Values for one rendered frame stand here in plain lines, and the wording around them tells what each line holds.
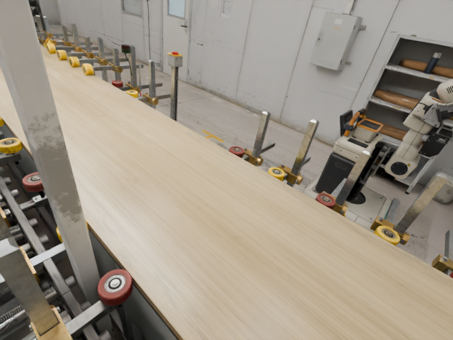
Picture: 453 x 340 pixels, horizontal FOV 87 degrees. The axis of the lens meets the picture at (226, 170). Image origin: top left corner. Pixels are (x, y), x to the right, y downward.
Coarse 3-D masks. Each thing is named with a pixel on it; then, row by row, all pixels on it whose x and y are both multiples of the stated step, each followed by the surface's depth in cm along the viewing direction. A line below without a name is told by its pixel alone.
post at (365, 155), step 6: (366, 150) 98; (360, 156) 99; (366, 156) 98; (360, 162) 100; (366, 162) 99; (354, 168) 103; (360, 168) 101; (354, 174) 104; (348, 180) 106; (354, 180) 105; (348, 186) 107; (342, 192) 110; (348, 192) 108; (336, 198) 113; (342, 198) 111
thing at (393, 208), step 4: (392, 200) 123; (396, 200) 121; (392, 204) 118; (396, 204) 118; (388, 208) 119; (392, 208) 115; (396, 208) 115; (388, 212) 112; (392, 212) 112; (388, 216) 110; (392, 216) 110; (388, 220) 107; (392, 220) 108
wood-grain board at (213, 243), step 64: (64, 64) 207; (64, 128) 119; (128, 128) 129; (128, 192) 88; (192, 192) 94; (256, 192) 100; (128, 256) 67; (192, 256) 70; (256, 256) 74; (320, 256) 77; (384, 256) 81; (192, 320) 56; (256, 320) 58; (320, 320) 61; (384, 320) 63; (448, 320) 66
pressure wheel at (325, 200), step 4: (316, 196) 104; (320, 196) 103; (324, 196) 104; (328, 196) 104; (316, 200) 103; (320, 200) 101; (324, 200) 102; (328, 200) 102; (332, 200) 102; (324, 204) 100; (328, 204) 99; (332, 204) 100; (332, 208) 102
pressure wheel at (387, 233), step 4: (380, 228) 92; (384, 228) 92; (388, 228) 93; (376, 232) 91; (380, 232) 90; (384, 232) 91; (388, 232) 90; (392, 232) 91; (380, 236) 89; (384, 236) 89; (388, 236) 89; (392, 236) 90; (396, 236) 90; (388, 240) 88; (392, 240) 88; (396, 240) 88
